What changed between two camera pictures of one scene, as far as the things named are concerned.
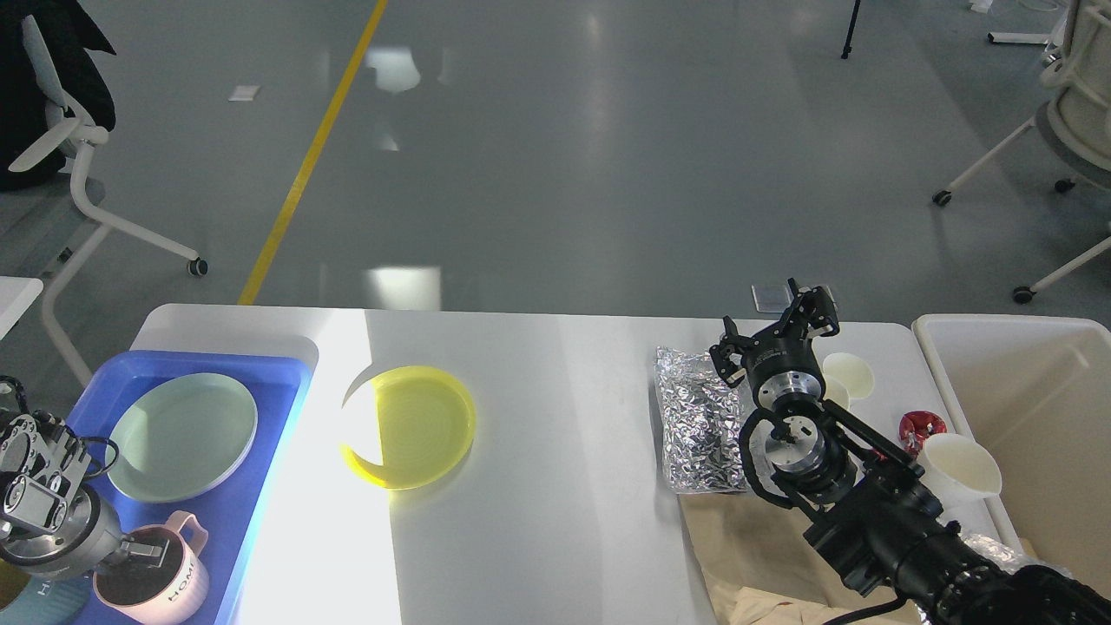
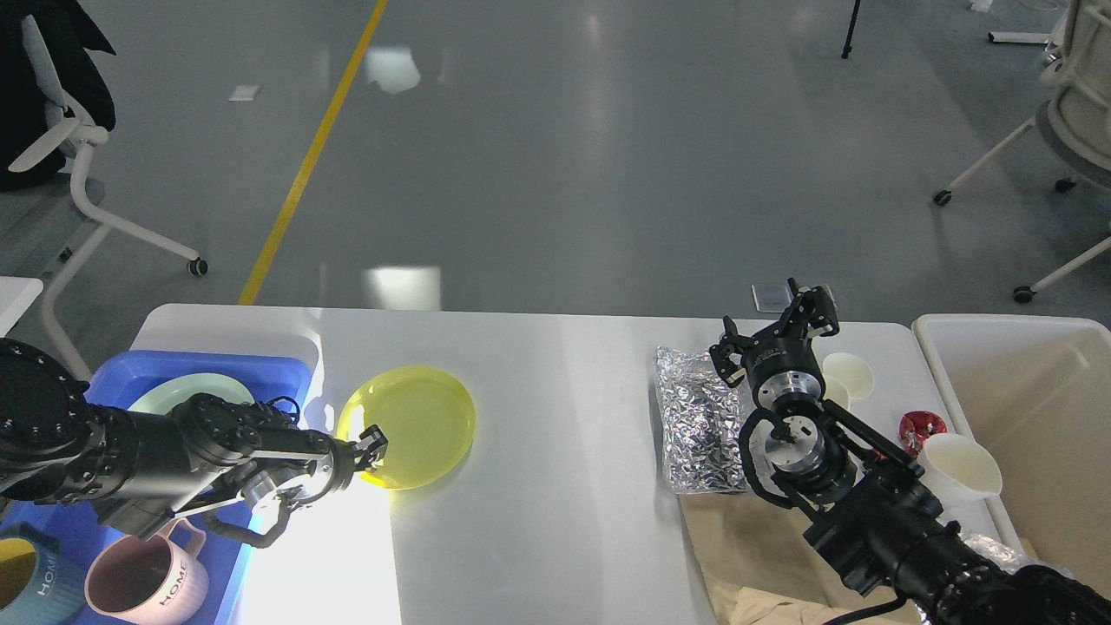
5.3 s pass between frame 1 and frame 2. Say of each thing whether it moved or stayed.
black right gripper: stayed
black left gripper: moved
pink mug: stayed
